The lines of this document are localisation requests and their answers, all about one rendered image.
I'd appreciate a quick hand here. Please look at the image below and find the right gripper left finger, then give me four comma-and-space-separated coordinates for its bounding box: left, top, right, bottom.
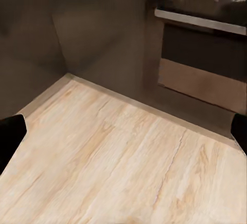
0, 114, 27, 175

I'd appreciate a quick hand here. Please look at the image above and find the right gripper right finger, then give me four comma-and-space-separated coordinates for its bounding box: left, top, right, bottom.
231, 114, 247, 155

